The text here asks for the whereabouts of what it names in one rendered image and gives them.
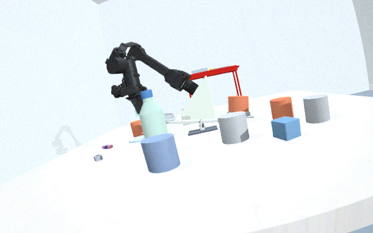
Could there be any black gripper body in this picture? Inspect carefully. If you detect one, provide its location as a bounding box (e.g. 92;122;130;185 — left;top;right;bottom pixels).
120;71;148;98

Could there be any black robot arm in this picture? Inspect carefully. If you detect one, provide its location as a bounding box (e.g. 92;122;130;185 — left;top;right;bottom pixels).
105;41;199;99

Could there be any white balance scale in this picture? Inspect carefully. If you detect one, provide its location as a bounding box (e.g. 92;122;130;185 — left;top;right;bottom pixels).
164;111;254;136

